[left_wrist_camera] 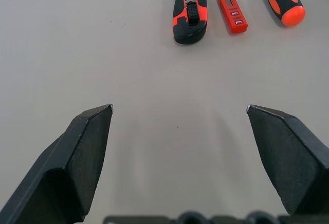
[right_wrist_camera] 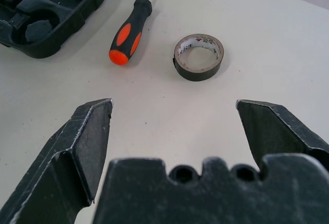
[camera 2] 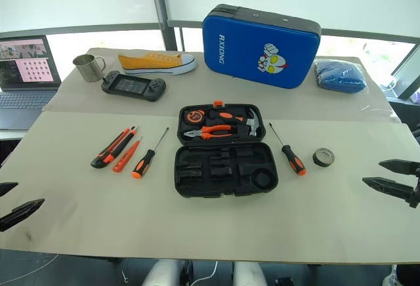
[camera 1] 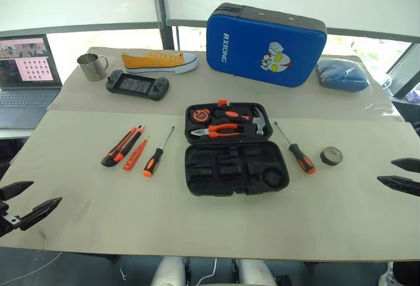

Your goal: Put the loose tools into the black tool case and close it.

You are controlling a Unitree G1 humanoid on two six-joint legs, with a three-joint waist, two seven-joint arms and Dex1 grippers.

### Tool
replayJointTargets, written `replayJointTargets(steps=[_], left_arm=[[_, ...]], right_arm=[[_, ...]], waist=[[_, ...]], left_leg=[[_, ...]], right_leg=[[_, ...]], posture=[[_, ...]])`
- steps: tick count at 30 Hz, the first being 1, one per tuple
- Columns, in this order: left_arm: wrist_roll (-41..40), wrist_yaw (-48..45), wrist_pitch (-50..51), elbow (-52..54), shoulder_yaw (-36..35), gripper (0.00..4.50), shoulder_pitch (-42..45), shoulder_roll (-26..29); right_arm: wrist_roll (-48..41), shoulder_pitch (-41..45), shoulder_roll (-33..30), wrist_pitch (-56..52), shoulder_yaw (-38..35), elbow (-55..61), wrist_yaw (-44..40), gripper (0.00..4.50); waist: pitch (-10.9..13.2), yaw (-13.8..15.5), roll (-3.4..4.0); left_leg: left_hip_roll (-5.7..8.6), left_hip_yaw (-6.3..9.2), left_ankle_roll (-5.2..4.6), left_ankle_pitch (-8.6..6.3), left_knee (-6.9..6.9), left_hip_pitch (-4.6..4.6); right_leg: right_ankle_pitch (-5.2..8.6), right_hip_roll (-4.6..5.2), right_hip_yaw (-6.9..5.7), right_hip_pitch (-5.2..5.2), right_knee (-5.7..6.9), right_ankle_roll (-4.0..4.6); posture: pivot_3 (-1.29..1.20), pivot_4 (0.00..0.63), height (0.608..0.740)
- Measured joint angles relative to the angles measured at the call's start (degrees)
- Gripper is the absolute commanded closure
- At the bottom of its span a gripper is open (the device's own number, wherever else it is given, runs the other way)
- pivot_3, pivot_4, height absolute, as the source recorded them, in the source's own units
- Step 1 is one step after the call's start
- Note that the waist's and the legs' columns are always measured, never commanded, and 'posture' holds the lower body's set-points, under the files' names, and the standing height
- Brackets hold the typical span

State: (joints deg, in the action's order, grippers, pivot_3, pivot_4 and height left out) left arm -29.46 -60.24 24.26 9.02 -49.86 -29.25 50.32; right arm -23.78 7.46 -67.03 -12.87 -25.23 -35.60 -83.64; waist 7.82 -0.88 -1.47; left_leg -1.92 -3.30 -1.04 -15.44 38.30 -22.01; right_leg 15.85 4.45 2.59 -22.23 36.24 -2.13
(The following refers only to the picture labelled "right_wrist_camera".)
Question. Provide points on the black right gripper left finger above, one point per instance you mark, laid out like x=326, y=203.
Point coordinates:
x=64, y=162

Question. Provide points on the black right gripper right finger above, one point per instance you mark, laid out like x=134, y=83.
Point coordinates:
x=282, y=131

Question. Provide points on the black electrical tape roll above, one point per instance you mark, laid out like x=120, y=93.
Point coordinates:
x=195, y=75

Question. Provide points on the black tool case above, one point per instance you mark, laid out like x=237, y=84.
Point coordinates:
x=77, y=16

